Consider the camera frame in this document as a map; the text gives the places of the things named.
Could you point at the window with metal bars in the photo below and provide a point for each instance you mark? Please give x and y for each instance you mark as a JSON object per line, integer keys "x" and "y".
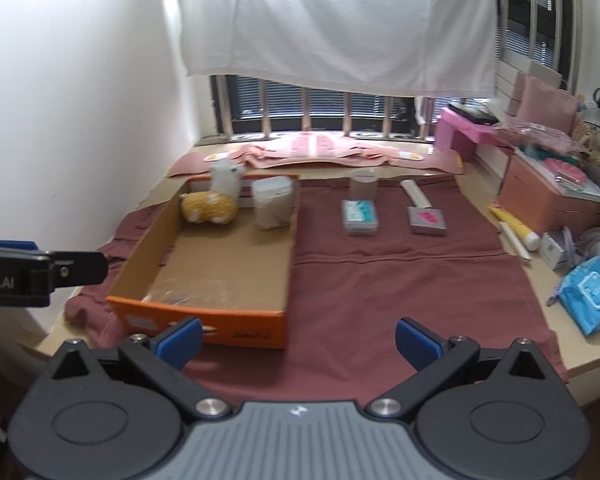
{"x": 520, "y": 20}
{"x": 285, "y": 102}

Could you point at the maroon cloth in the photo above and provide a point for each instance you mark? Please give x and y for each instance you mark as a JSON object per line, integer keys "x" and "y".
{"x": 405, "y": 285}

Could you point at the orange rimmed cardboard box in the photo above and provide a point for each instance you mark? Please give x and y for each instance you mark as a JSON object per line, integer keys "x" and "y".
{"x": 230, "y": 265}

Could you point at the yellow white alpaca plush toy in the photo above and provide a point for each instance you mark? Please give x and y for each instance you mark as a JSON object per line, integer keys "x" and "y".
{"x": 210, "y": 205}

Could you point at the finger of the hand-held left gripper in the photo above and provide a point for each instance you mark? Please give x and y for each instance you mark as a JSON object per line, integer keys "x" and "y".
{"x": 77, "y": 267}
{"x": 5, "y": 245}

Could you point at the pink stand box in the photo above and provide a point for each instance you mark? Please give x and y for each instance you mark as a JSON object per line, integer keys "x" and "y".
{"x": 452, "y": 135}

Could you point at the silver box with pink heart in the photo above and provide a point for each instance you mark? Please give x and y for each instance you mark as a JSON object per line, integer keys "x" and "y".
{"x": 427, "y": 221}

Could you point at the white slim stick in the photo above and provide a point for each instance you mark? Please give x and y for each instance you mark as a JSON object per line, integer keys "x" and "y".
{"x": 515, "y": 245}

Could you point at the clear pack with pink item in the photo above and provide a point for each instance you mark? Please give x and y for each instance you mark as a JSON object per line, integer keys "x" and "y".
{"x": 565, "y": 170}

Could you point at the small white silver box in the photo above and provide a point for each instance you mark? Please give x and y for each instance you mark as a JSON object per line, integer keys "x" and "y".
{"x": 555, "y": 250}

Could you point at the black flat device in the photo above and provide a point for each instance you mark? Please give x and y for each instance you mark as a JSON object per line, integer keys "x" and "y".
{"x": 472, "y": 114}

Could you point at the white hanging towel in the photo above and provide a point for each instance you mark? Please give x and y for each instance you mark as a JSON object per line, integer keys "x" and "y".
{"x": 330, "y": 20}

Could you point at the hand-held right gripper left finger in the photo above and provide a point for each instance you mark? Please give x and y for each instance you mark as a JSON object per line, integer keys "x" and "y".
{"x": 180, "y": 342}

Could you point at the round jar with pink lid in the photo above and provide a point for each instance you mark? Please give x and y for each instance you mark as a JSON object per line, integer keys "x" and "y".
{"x": 364, "y": 187}

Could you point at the pink garment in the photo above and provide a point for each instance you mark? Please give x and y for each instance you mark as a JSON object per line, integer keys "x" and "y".
{"x": 320, "y": 147}

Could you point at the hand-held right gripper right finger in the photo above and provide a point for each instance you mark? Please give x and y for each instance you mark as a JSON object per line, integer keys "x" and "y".
{"x": 417, "y": 345}

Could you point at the white box stack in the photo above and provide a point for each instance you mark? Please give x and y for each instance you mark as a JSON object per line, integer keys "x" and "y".
{"x": 510, "y": 85}

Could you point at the pink paper bag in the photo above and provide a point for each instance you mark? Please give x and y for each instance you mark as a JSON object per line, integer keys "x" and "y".
{"x": 550, "y": 105}

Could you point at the teal floss pick box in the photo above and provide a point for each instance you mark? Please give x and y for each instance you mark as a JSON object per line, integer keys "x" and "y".
{"x": 361, "y": 216}

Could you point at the blue wet wipes pack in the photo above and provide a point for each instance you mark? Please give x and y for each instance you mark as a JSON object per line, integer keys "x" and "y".
{"x": 592, "y": 295}

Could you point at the yellow white lotion tube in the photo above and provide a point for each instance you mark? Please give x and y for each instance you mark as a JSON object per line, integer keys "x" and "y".
{"x": 515, "y": 227}

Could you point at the clear bag of pink items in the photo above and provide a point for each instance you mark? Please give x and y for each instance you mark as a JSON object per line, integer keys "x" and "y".
{"x": 540, "y": 135}

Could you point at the salmon pink storage box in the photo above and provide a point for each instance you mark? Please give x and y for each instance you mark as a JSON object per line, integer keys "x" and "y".
{"x": 540, "y": 200}

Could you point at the white embossed tube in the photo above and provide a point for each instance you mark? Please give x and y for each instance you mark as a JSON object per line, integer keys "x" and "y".
{"x": 416, "y": 194}

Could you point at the clear cotton swab container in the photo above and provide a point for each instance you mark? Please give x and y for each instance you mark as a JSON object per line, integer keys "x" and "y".
{"x": 272, "y": 205}

